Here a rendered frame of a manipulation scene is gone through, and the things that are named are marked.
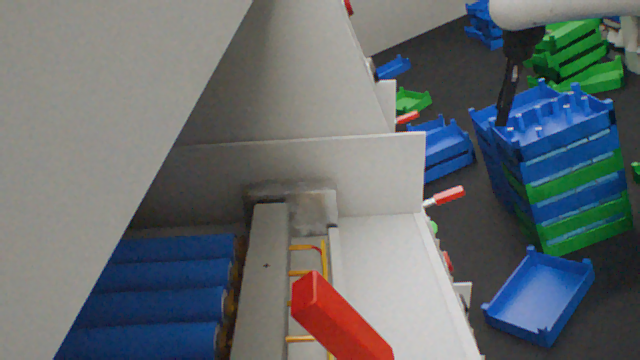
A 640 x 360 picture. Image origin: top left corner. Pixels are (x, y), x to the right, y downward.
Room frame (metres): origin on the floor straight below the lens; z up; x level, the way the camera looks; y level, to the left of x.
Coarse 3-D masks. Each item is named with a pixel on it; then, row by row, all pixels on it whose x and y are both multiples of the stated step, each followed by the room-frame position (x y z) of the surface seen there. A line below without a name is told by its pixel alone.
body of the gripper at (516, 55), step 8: (504, 48) 1.16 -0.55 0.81; (512, 48) 1.13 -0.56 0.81; (520, 48) 1.12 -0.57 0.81; (528, 48) 1.11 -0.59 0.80; (504, 56) 1.15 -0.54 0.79; (512, 56) 1.13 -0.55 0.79; (520, 56) 1.12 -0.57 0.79; (528, 56) 1.12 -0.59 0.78; (512, 64) 1.14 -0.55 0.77; (512, 72) 1.15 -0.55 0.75
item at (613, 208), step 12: (624, 192) 1.25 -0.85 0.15; (516, 204) 1.46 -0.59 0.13; (612, 204) 1.25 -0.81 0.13; (624, 204) 1.25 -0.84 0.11; (576, 216) 1.27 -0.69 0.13; (588, 216) 1.26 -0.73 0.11; (600, 216) 1.26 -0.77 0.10; (528, 228) 1.38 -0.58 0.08; (540, 228) 1.28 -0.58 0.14; (552, 228) 1.28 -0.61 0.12; (564, 228) 1.27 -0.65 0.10; (576, 228) 1.27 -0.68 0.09; (540, 240) 1.29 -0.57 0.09
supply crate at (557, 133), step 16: (560, 96) 1.45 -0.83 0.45; (576, 96) 1.43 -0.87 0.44; (528, 112) 1.46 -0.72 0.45; (544, 112) 1.46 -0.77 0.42; (560, 112) 1.44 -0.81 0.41; (576, 112) 1.40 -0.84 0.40; (592, 112) 1.36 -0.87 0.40; (608, 112) 1.25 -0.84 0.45; (496, 128) 1.46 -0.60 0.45; (528, 128) 1.44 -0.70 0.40; (544, 128) 1.40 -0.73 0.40; (560, 128) 1.35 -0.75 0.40; (576, 128) 1.26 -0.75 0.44; (592, 128) 1.26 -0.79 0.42; (512, 144) 1.30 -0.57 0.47; (528, 144) 1.28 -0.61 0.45; (544, 144) 1.27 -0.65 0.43; (560, 144) 1.27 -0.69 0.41
